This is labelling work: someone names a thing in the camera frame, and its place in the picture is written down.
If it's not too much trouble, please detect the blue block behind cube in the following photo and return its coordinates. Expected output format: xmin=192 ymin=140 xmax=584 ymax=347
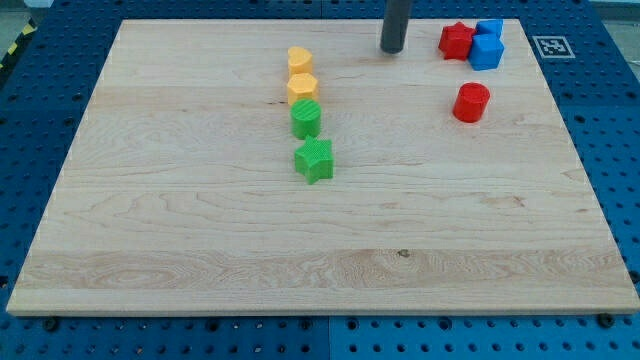
xmin=475 ymin=19 xmax=504 ymax=38

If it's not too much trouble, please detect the green star block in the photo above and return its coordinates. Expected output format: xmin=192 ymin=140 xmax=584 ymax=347
xmin=294 ymin=136 xmax=334 ymax=185

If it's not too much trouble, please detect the green cylinder block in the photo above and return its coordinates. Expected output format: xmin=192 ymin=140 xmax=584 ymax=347
xmin=290 ymin=99 xmax=322 ymax=140

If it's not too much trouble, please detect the yellow hexagon block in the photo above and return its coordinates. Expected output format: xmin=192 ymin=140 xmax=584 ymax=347
xmin=287 ymin=73 xmax=319 ymax=105

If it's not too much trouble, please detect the yellow heart block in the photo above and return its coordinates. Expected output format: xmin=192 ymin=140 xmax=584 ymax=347
xmin=287 ymin=46 xmax=313 ymax=76

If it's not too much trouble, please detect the wooden board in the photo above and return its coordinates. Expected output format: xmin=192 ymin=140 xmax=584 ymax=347
xmin=7 ymin=19 xmax=639 ymax=317

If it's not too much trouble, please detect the red cylinder block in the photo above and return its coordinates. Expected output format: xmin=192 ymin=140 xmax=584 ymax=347
xmin=452 ymin=82 xmax=491 ymax=123

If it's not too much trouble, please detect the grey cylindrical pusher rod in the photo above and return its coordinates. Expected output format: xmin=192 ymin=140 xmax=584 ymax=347
xmin=379 ymin=0 xmax=412 ymax=54

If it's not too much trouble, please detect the red star block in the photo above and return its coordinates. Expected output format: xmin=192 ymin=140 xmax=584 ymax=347
xmin=438 ymin=22 xmax=476 ymax=61

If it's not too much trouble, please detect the fiducial marker tag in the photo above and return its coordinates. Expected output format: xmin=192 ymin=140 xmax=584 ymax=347
xmin=532 ymin=35 xmax=575 ymax=59

